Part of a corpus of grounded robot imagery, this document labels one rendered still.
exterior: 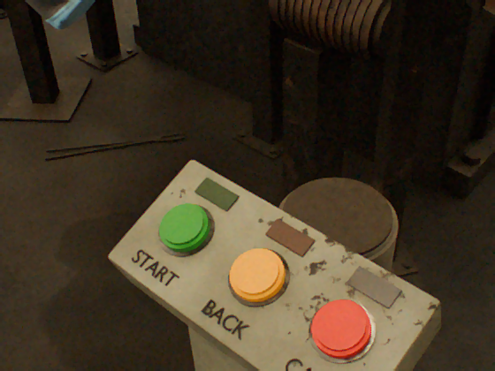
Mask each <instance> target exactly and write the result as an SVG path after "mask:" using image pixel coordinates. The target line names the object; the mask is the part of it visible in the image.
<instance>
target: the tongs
mask: <svg viewBox="0 0 495 371"><path fill-rule="evenodd" d="M180 135H185V133H184V132H175V133H169V134H165V135H161V136H155V137H154V138H149V139H140V140H126V141H117V142H110V143H102V144H94V145H85V146H76V147H68V148H51V149H45V151H46V152H55V151H63V150H72V149H81V148H96V149H91V150H86V151H81V152H77V153H72V154H68V155H59V156H51V157H44V158H45V161H47V160H51V159H56V158H60V157H66V156H70V155H79V154H85V153H91V152H98V151H104V150H109V149H114V148H123V147H129V146H134V145H140V144H144V143H150V142H154V143H159V142H167V141H175V140H184V139H185V136H182V137H178V138H171V139H163V138H167V137H171V136H180ZM113 145H117V146H113ZM106 146H111V147H106ZM97 147H106V148H97Z"/></svg>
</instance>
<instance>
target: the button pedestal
mask: <svg viewBox="0 0 495 371"><path fill-rule="evenodd" d="M205 178H210V179H212V180H214V181H215V182H217V183H219V184H220V185H221V186H223V187H224V188H226V189H228V190H230V191H231V192H233V193H235V194H237V195H239V199H238V200H236V201H235V202H234V204H233V205H232V206H231V207H230V209H229V210H228V211H227V212H226V211H224V210H223V209H221V208H220V207H219V206H218V205H216V204H214V203H213V202H211V201H209V200H205V199H204V198H202V197H201V196H200V195H199V194H197V193H196V192H195V190H196V188H197V187H198V186H199V185H200V183H201V182H202V181H203V180H204V179H205ZM183 203H193V204H196V205H198V206H200V207H201V208H202V209H203V210H204V212H205V213H206V215H207V217H208V218H209V222H210V228H209V235H208V237H207V238H206V239H204V241H203V242H202V244H201V245H200V246H198V247H197V248H195V249H194V250H192V251H189V252H186V253H177V252H174V251H172V250H170V248H169V247H167V245H166V244H165V243H164V242H163V241H162V239H161V237H160V234H159V227H160V223H161V221H162V219H163V217H164V216H165V215H166V214H167V212H168V211H169V210H171V209H172V208H174V207H176V206H178V205H180V204H183ZM277 219H279V220H282V221H283V222H285V223H287V224H289V225H291V226H292V227H294V228H295V229H297V230H298V231H300V232H301V233H303V234H305V235H307V236H308V237H311V238H313V239H315V240H316V242H315V243H314V244H313V246H312V247H311V248H310V249H309V250H308V251H307V253H306V254H304V256H303V257H301V256H299V255H298V254H296V253H294V252H292V251H291V250H289V249H288V248H286V247H284V246H282V245H280V243H278V242H277V241H276V240H274V239H271V238H268V237H267V236H265V233H266V232H267V230H268V229H269V228H270V227H271V226H272V225H273V223H274V222H275V221H276V220H277ZM256 248H263V249H267V250H270V251H272V252H273V253H275V254H276V255H277V256H278V257H280V258H279V259H280V260H281V261H282V263H283V266H284V268H285V273H286V275H285V281H284V283H283V285H282V287H281V288H280V289H279V291H278V293H277V294H276V295H275V296H273V297H272V298H270V299H267V300H265V301H257V302H256V301H245V300H244V299H242V298H241V297H240V296H239V295H238V294H237V293H236V291H235V290H234V289H233V288H232V286H231V283H230V270H231V267H232V265H233V263H234V262H235V260H236V259H237V258H238V257H240V256H241V255H242V254H243V253H245V252H246V251H248V250H252V249H256ZM109 258H110V261H111V262H112V263H113V264H114V265H115V266H116V267H117V268H118V270H119V271H121V272H122V273H123V275H124V276H125V277H126V278H127V279H128V280H129V281H130V282H131V283H133V284H134V285H136V287H137V288H140V289H141V290H143V291H144V292H146V293H147V294H148V295H149V296H150V298H152V299H153V300H154V301H156V302H157V303H158V304H160V305H162V306H164V307H165V308H166V309H167V310H168V311H170V312H171V313H172V314H174V315H175V316H176V317H178V318H179V319H180V320H182V321H183V322H184V323H185V324H187V325H188V331H189V336H190V342H191V346H192V352H193V357H194V367H195V371H412V370H413V368H414V367H415V365H416V363H417V361H418V360H419V359H420V357H421V356H422V355H423V353H424V352H425V350H426V349H427V347H428V346H429V344H430V342H431V340H432V339H433V338H434V336H435V335H436V334H437V333H438V331H439V330H440V327H441V314H440V303H439V300H438V299H436V298H434V297H432V296H431V295H429V294H427V293H425V292H424V291H422V290H420V289H419V288H416V287H414V286H413V285H412V284H409V283H408V282H407V281H405V280H403V279H400V278H399V277H397V276H395V275H394V274H392V273H391V272H390V271H388V270H385V269H382V268H381V267H380V266H378V265H376V263H374V262H372V261H369V260H367V259H365V258H364V257H362V256H360V255H359V254H358V253H356V252H354V251H353V250H351V249H347V248H346V247H345V246H342V245H341V244H340V243H338V242H336V241H335V240H333V239H332V238H330V237H328V236H324V235H323V234H322V233H320V232H318V231H317V230H315V229H313V228H312V227H310V226H308V225H306V224H305V223H303V222H302V221H301V220H299V219H296V218H294V217H292V216H290V215H288V214H287V213H285V212H284V211H282V210H281V209H279V208H277V207H275V206H273V205H272V204H270V203H269V202H267V201H265V200H262V199H261V198H259V197H257V196H255V195H254V194H252V193H250V192H249V191H247V190H245V189H243V188H242V187H240V186H239V185H237V184H235V183H233V182H232V181H231V180H229V179H227V178H223V177H221V176H220V175H219V174H217V173H216V172H215V171H213V170H210V169H209V168H207V167H205V166H203V165H202V164H200V163H198V162H197V161H196V160H190V161H189V162H188V163H187V164H186V166H185V167H184V168H183V170H182V171H181V172H180V173H179V175H178V176H177V177H176V178H175V179H173V180H172V182H171V183H170V184H169V185H168V186H167V187H166V189H165V190H164V191H163V192H162V194H161V195H160V196H159V197H158V198H156V200H155V201H154V202H153V203H152V205H151V206H150V208H149V209H148V210H147V211H146V212H145V213H144V215H142V216H141V217H140V218H139V221H138V222H137V223H136V224H135V225H134V226H133V228H132V229H131V230H129V231H128V233H127V234H126V235H125V236H124V237H123V238H122V239H121V240H120V242H119V243H118V244H117V245H116V246H115V248H114V249H113V250H112V251H111V252H110V253H109ZM358 266H361V267H362V268H364V269H366V270H367V271H368V272H370V273H371V274H372V273H373V274H375V275H377V276H378V277H380V278H381V279H383V280H385V281H386V282H387V283H390V284H392V285H394V286H396V287H397V288H398V289H400V290H401V293H400V294H399V296H398V297H397V299H396V300H395V301H394V303H393V305H392V306H391V307H390V308H387V307H384V306H382V305H381V304H379V303H377V302H376V301H375V300H374V299H370V298H369V297H367V296H365V295H364V294H363V293H361V292H360V291H358V290H355V289H354V288H353V287H351V286H350V285H348V284H347V281H348V279H349V278H350V277H351V276H352V275H353V274H354V272H355V271H356V269H357V267H358ZM338 299H346V300H350V301H353V302H356V303H358V304H359V305H361V306H362V308H363V309H364V310H365V311H366V312H367V313H368V315H369V321H370V324H371V335H370V339H369V342H368V343H367V344H366V346H365V347H364V348H363V349H362V351H361V352H358V353H357V354H355V355H354V356H351V357H349V358H343V359H341V358H334V357H329V356H327V355H326V354H325V353H324V352H322V351H321V350H319V349H318V347H317V346H316V342H315V341H314V338H313V336H312V331H311V326H312V321H313V319H314V317H315V315H316V313H317V311H318V310H319V309H320V308H322V307H323V306H324V305H326V304H327V303H330V302H332V301H334V300H338Z"/></svg>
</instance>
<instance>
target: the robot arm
mask: <svg viewBox="0 0 495 371"><path fill-rule="evenodd" d="M25 1H26V3H29V4H30V5H31V6H32V8H33V9H35V10H36V11H38V13H39V14H40V15H41V16H43V17H44V18H45V20H44V21H45V22H46V23H47V22H49V23H50V24H51V25H52V26H53V27H54V28H57V29H65V28H66V27H68V26H70V25H72V24H74V23H75V21H77V20H78V19H79V18H80V17H81V16H82V15H83V14H84V13H85V12H86V11H87V10H88V8H89V7H90V6H91V5H92V4H93V3H94V2H95V0H25Z"/></svg>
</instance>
